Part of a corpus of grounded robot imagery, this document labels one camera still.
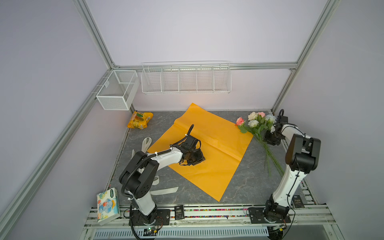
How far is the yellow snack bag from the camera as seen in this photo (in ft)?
3.54

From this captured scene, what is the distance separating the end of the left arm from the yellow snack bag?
0.47 m

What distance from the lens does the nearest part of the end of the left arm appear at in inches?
27.8
